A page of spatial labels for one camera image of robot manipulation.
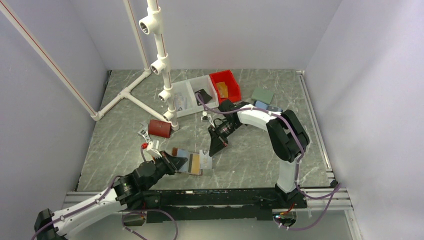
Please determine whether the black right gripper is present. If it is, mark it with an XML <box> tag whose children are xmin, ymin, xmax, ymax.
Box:
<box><xmin>208</xmin><ymin>119</ymin><xmax>241</xmax><ymax>157</ymax></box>

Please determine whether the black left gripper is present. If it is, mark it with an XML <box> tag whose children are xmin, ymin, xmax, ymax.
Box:
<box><xmin>142</xmin><ymin>149</ymin><xmax>188</xmax><ymax>190</ymax></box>

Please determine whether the brown leather card holder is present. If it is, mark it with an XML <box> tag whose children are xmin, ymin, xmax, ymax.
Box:
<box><xmin>171</xmin><ymin>147</ymin><xmax>203</xmax><ymax>176</ymax></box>

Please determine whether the gold card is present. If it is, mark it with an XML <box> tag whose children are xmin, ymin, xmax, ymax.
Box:
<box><xmin>188</xmin><ymin>153</ymin><xmax>202</xmax><ymax>176</ymax></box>

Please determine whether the white vip card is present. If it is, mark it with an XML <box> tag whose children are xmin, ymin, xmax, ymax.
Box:
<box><xmin>199</xmin><ymin>149</ymin><xmax>213</xmax><ymax>170</ymax></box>

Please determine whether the black card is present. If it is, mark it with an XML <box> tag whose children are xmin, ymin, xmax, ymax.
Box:
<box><xmin>194</xmin><ymin>88</ymin><xmax>213</xmax><ymax>106</ymax></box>

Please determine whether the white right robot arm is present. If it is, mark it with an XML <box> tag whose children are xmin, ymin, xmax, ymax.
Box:
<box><xmin>207</xmin><ymin>100</ymin><xmax>310</xmax><ymax>208</ymax></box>

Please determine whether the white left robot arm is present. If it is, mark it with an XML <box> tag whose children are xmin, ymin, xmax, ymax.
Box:
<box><xmin>32</xmin><ymin>151</ymin><xmax>188</xmax><ymax>240</ymax></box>

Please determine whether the dark red card holder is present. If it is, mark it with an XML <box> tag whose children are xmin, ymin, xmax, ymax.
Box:
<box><xmin>147</xmin><ymin>119</ymin><xmax>172</xmax><ymax>139</ymax></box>

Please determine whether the orange card in bin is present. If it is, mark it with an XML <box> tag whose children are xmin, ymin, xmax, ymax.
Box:
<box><xmin>216</xmin><ymin>82</ymin><xmax>229</xmax><ymax>99</ymax></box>

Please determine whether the blue card holder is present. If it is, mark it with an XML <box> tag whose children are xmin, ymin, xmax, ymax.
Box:
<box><xmin>253</xmin><ymin>100</ymin><xmax>283</xmax><ymax>113</ymax></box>

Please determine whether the green card holder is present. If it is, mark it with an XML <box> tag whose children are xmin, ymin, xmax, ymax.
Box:
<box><xmin>251</xmin><ymin>87</ymin><xmax>274</xmax><ymax>105</ymax></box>

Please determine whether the clear left plastic bin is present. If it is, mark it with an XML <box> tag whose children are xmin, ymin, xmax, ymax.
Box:
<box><xmin>172</xmin><ymin>80</ymin><xmax>195</xmax><ymax>118</ymax></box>

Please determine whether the clear plastic bin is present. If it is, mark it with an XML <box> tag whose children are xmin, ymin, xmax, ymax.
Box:
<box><xmin>187</xmin><ymin>75</ymin><xmax>219</xmax><ymax>113</ymax></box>
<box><xmin>172</xmin><ymin>80</ymin><xmax>195</xmax><ymax>118</ymax></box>

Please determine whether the red plastic bin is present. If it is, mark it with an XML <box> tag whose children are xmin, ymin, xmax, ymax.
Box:
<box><xmin>209</xmin><ymin>69</ymin><xmax>242</xmax><ymax>104</ymax></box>

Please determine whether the clear middle plastic bin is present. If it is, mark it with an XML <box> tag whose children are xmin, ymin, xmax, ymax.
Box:
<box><xmin>187</xmin><ymin>75</ymin><xmax>219</xmax><ymax>113</ymax></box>

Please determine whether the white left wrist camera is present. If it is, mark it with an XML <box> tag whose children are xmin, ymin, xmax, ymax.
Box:
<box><xmin>140</xmin><ymin>140</ymin><xmax>162</xmax><ymax>159</ymax></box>

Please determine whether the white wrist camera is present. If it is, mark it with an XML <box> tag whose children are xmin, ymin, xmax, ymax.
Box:
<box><xmin>200</xmin><ymin>111</ymin><xmax>213</xmax><ymax>125</ymax></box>
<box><xmin>140</xmin><ymin>140</ymin><xmax>162</xmax><ymax>159</ymax></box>

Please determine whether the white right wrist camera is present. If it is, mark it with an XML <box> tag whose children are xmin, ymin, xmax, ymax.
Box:
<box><xmin>200</xmin><ymin>111</ymin><xmax>213</xmax><ymax>125</ymax></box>

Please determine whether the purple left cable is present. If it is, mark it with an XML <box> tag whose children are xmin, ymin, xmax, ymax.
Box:
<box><xmin>31</xmin><ymin>145</ymin><xmax>180</xmax><ymax>240</ymax></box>

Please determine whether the purple cable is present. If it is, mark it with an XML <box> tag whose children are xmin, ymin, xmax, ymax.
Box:
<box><xmin>31</xmin><ymin>145</ymin><xmax>180</xmax><ymax>240</ymax></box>
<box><xmin>195</xmin><ymin>92</ymin><xmax>343</xmax><ymax>232</ymax></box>

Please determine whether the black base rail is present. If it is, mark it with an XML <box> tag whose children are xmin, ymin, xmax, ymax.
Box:
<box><xmin>109</xmin><ymin>187</ymin><xmax>307</xmax><ymax>224</ymax></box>

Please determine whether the adjustable wrench red handle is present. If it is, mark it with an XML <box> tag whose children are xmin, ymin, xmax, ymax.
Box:
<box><xmin>137</xmin><ymin>122</ymin><xmax>151</xmax><ymax>143</ymax></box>

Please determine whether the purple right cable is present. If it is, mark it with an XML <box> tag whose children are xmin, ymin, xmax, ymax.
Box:
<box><xmin>195</xmin><ymin>92</ymin><xmax>343</xmax><ymax>232</ymax></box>

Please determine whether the white pvc pipe frame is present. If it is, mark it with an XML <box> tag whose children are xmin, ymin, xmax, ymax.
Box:
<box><xmin>0</xmin><ymin>0</ymin><xmax>179</xmax><ymax>131</ymax></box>

